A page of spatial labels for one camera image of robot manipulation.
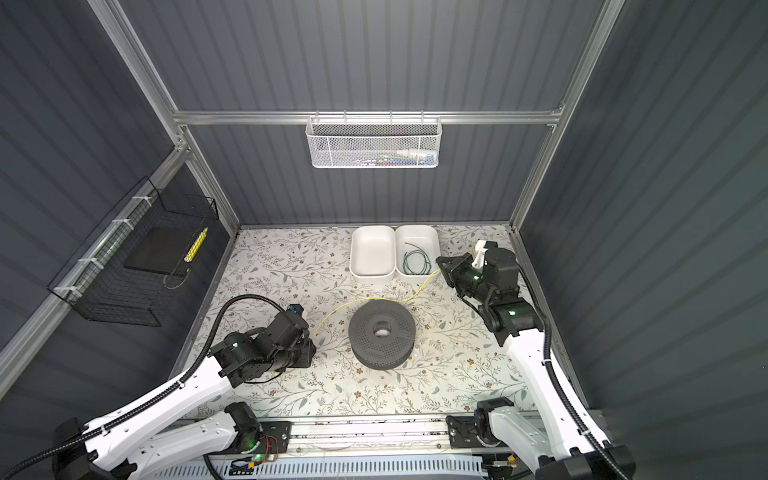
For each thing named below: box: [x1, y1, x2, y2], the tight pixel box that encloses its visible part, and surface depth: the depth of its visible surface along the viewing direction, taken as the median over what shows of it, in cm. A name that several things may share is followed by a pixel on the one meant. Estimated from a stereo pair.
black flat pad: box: [124, 227, 202, 277], surface depth 77 cm
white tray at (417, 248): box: [395, 225, 441, 284], surface depth 113 cm
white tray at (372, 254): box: [349, 225, 396, 281], surface depth 114 cm
